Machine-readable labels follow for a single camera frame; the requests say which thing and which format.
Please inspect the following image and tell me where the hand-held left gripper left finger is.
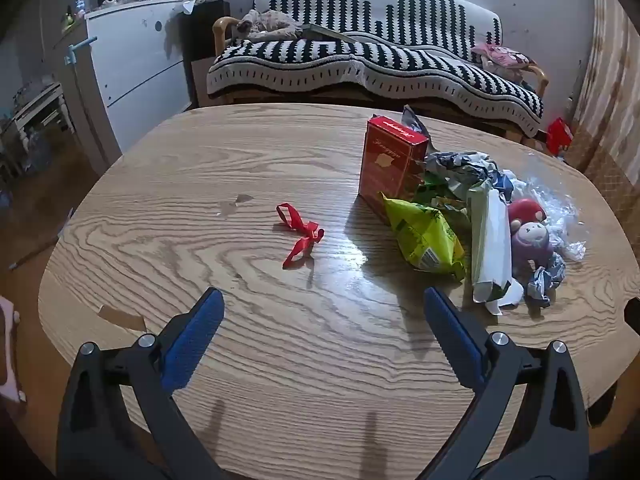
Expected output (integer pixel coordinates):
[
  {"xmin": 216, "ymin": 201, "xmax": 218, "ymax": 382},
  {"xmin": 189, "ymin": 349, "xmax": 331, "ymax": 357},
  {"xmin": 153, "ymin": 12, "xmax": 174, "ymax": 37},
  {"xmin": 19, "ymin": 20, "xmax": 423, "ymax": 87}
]
[{"xmin": 56, "ymin": 286, "xmax": 226, "ymax": 480}]

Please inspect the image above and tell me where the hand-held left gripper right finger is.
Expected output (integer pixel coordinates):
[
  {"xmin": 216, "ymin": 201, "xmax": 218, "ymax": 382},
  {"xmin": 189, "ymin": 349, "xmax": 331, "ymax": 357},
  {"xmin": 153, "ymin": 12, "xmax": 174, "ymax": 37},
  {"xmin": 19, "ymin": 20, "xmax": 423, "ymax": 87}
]
[{"xmin": 423, "ymin": 286, "xmax": 591, "ymax": 480}]

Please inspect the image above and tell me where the green foil wrapper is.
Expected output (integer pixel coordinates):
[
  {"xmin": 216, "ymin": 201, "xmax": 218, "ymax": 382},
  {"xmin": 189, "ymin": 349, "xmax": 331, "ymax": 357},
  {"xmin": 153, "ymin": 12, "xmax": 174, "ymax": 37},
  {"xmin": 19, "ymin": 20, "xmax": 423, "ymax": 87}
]
[{"xmin": 415, "ymin": 170, "xmax": 471, "ymax": 211}]

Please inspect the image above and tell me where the red ribbon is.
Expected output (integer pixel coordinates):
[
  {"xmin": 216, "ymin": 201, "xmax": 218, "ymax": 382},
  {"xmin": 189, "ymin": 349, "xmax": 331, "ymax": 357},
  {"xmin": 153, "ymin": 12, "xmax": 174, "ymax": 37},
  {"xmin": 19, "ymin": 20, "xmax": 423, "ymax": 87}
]
[{"xmin": 275, "ymin": 202, "xmax": 326, "ymax": 269}]

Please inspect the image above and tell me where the blue white wrapper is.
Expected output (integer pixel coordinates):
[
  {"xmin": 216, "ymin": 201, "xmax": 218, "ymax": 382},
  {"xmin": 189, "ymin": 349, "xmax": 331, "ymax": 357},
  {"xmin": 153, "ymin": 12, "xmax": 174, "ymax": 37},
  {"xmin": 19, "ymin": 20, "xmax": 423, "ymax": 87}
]
[{"xmin": 424, "ymin": 151, "xmax": 516, "ymax": 201}]

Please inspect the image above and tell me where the brown tape piece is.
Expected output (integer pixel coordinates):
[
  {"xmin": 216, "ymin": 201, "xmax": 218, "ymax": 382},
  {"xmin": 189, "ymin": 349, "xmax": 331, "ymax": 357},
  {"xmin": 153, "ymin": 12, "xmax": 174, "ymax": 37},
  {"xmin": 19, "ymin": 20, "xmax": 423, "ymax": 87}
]
[{"xmin": 98, "ymin": 305, "xmax": 147, "ymax": 332}]

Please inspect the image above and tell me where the white green printed packet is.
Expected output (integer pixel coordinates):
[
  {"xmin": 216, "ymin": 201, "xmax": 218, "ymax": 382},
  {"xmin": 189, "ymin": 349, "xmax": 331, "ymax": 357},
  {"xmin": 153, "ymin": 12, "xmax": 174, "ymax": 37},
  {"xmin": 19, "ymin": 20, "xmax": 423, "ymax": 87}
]
[{"xmin": 467, "ymin": 178, "xmax": 525, "ymax": 316}]

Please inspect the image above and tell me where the small crumpled silver wrapper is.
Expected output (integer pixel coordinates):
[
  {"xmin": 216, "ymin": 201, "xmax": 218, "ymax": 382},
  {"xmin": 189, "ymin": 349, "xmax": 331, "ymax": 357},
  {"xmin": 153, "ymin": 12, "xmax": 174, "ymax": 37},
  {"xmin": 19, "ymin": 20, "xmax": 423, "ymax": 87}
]
[{"xmin": 522, "ymin": 254, "xmax": 567, "ymax": 307}]

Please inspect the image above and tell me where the yellow green snack bag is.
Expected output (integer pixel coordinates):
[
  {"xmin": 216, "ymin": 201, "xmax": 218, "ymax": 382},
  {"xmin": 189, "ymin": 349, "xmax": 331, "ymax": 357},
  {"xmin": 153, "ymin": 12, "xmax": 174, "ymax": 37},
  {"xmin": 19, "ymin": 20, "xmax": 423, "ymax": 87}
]
[{"xmin": 381, "ymin": 192, "xmax": 467, "ymax": 281}]

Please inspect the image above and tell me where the purple toy figure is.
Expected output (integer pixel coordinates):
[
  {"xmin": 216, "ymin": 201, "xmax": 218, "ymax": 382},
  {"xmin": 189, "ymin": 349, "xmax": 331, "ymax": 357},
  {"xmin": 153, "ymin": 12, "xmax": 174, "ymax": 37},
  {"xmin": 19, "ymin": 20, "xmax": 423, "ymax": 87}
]
[{"xmin": 511, "ymin": 221, "xmax": 555, "ymax": 273}]

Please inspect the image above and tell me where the red round toy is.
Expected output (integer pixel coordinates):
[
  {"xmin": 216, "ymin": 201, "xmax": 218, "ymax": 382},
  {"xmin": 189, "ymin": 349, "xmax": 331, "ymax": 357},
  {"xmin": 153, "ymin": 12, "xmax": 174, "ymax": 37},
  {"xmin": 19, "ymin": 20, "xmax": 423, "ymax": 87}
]
[{"xmin": 507, "ymin": 198, "xmax": 546, "ymax": 233}]

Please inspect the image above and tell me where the clear plastic bag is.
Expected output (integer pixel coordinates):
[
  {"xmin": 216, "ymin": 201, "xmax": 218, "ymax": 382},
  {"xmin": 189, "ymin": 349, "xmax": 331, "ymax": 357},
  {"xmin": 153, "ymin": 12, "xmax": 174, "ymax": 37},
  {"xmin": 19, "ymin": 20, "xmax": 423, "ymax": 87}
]
[{"xmin": 510, "ymin": 160, "xmax": 587, "ymax": 262}]

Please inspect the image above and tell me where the thin stick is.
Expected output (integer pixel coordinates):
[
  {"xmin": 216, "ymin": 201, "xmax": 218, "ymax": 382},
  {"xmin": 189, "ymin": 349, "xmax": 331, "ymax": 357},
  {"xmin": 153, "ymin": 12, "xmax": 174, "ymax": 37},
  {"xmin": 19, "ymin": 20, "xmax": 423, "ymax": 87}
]
[{"xmin": 9, "ymin": 237, "xmax": 63, "ymax": 271}]

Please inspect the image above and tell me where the pink plastic object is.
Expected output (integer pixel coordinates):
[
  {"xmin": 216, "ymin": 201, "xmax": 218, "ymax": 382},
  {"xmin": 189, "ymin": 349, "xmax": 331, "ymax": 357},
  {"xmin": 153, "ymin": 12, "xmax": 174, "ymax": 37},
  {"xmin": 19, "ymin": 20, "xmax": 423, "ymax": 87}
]
[{"xmin": 0, "ymin": 296, "xmax": 27, "ymax": 403}]

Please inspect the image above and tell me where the red cardboard box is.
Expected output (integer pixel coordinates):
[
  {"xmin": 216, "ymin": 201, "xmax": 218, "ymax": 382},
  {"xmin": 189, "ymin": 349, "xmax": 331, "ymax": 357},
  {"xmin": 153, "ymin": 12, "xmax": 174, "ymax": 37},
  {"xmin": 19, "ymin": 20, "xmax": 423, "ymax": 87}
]
[{"xmin": 358, "ymin": 115, "xmax": 431, "ymax": 226}]

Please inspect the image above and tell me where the grey foil wrapper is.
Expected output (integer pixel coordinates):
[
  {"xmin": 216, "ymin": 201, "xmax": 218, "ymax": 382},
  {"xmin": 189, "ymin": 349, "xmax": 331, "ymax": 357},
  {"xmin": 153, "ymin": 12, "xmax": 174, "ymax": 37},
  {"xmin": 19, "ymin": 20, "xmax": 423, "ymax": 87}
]
[{"xmin": 401, "ymin": 105, "xmax": 432, "ymax": 136}]

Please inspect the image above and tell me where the red bag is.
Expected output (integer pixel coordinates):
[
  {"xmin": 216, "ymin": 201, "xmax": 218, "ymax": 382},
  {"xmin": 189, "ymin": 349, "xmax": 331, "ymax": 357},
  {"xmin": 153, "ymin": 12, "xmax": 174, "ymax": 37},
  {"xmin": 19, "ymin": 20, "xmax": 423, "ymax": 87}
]
[{"xmin": 545, "ymin": 117, "xmax": 573, "ymax": 153}]

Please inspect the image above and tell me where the brown cardboard box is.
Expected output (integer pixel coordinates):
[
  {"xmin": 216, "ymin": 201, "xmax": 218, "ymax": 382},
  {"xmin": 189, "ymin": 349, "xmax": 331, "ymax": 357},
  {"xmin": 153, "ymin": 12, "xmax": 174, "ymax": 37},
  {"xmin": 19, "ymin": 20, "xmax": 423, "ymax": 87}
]
[{"xmin": 190, "ymin": 57, "xmax": 221, "ymax": 108}]

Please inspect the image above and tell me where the wooden board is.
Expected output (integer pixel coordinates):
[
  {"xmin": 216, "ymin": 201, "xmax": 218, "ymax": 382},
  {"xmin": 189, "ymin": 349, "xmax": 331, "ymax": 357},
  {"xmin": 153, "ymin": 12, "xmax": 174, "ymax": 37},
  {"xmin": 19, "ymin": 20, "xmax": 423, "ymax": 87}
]
[{"xmin": 52, "ymin": 25, "xmax": 123, "ymax": 161}]

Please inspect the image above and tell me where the beige patterned curtain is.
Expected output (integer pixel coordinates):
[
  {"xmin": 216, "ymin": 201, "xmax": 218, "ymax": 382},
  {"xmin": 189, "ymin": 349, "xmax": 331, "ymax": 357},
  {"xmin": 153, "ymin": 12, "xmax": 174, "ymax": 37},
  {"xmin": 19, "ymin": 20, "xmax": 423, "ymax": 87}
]
[{"xmin": 562, "ymin": 0, "xmax": 640, "ymax": 221}]

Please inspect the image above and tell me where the white dresser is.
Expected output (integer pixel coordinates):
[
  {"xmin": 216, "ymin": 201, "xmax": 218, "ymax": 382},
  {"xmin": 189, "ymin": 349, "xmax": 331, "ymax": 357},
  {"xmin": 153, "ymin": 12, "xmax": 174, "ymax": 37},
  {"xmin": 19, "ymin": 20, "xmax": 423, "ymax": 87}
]
[{"xmin": 84, "ymin": 0, "xmax": 198, "ymax": 153}]

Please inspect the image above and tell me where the white stool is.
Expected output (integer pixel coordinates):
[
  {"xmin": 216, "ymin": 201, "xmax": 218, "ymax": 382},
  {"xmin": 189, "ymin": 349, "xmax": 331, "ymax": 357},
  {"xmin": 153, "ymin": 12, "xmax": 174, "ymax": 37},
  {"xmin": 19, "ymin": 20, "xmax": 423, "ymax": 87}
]
[{"xmin": 0, "ymin": 82, "xmax": 76, "ymax": 151}]

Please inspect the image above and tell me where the striped black-white sofa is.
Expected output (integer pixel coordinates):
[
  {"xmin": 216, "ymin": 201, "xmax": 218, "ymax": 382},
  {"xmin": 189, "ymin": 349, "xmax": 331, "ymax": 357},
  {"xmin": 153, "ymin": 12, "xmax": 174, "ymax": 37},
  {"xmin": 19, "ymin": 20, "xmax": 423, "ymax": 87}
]
[{"xmin": 206, "ymin": 0, "xmax": 545, "ymax": 137}]

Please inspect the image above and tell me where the pink cushion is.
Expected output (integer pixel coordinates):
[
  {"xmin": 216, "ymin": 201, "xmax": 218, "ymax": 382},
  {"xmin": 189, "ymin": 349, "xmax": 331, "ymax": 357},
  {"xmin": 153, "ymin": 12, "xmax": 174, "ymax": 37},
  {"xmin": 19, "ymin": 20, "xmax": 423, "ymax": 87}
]
[{"xmin": 470, "ymin": 42, "xmax": 532, "ymax": 83}]

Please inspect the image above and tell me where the beige crumpled cloth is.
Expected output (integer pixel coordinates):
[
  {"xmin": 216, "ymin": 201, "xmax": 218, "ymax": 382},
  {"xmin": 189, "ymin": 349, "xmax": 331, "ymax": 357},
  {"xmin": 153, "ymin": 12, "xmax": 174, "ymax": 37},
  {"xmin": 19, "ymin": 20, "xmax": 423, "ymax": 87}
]
[{"xmin": 235, "ymin": 9, "xmax": 303, "ymax": 41}]

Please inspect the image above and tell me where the flat grey book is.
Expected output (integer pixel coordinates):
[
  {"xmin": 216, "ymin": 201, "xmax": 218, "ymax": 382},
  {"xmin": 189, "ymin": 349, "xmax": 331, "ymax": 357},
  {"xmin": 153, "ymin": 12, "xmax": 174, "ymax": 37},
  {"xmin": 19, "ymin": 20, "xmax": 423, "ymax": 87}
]
[{"xmin": 297, "ymin": 24, "xmax": 358, "ymax": 43}]

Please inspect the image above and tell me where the blue clamp handle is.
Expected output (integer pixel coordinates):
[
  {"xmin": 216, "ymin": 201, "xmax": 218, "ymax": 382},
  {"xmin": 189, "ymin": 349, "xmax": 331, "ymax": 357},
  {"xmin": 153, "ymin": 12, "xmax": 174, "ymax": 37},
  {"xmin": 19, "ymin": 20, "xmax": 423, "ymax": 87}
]
[{"xmin": 64, "ymin": 36, "xmax": 98, "ymax": 66}]

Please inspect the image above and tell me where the wooden frame sofa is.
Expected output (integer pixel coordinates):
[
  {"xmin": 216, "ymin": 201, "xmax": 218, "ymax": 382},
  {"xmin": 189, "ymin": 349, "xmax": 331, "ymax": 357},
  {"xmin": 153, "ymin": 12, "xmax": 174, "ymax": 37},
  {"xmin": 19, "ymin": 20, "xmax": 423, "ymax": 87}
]
[{"xmin": 190, "ymin": 0, "xmax": 551, "ymax": 148}]

